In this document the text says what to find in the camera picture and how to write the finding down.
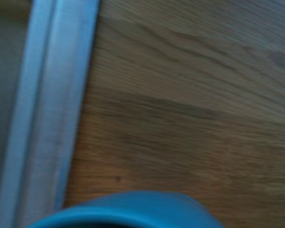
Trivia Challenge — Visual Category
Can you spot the teal ceramic mug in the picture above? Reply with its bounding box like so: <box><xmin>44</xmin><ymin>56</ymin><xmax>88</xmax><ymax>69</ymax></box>
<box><xmin>25</xmin><ymin>189</ymin><xmax>227</xmax><ymax>228</ymax></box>

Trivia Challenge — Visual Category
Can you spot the stainless steel double sink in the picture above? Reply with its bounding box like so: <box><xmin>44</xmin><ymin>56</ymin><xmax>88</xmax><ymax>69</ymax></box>
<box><xmin>0</xmin><ymin>0</ymin><xmax>101</xmax><ymax>228</ymax></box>

